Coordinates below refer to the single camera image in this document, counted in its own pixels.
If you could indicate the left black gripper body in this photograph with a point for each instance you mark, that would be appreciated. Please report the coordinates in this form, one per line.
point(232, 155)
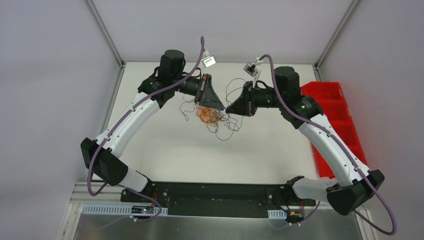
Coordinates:
point(202, 90)

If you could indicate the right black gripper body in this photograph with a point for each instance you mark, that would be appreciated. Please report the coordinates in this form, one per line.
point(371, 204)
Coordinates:
point(248, 98)

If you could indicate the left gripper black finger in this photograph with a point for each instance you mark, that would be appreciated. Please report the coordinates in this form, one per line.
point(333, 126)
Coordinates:
point(212, 103)
point(209, 92)

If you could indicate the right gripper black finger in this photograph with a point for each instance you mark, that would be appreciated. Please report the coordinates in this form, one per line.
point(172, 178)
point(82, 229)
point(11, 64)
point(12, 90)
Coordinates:
point(243, 99)
point(238, 110)

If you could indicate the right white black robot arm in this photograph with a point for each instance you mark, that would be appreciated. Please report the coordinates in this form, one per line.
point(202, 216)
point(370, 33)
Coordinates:
point(354, 182)

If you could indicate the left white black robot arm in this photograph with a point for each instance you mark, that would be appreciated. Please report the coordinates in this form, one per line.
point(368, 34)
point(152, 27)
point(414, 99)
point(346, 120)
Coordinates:
point(101, 155)

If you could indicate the red plastic bin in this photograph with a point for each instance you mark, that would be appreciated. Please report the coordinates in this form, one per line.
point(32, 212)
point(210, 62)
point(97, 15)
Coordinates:
point(330, 97)

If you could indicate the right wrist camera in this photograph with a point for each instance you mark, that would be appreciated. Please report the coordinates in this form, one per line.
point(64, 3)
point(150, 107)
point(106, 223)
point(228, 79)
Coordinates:
point(253, 70)

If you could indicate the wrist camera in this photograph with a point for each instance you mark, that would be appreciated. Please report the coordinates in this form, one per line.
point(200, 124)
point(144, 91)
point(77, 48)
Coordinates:
point(253, 70)
point(208, 61)

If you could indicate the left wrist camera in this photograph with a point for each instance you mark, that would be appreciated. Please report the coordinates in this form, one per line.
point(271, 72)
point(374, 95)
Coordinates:
point(208, 61)

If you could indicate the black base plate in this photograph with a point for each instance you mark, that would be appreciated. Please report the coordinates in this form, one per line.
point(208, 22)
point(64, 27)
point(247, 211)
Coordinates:
point(222, 199)

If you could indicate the right white cable duct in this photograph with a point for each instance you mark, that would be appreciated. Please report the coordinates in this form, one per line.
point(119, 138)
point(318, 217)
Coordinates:
point(277, 214)

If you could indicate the white cable duct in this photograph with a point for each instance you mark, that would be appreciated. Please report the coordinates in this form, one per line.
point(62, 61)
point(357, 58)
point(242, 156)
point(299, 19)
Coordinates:
point(277, 214)
point(120, 210)

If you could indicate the left white cable duct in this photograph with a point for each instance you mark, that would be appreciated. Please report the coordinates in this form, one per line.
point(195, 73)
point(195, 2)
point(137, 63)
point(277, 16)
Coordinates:
point(120, 210)

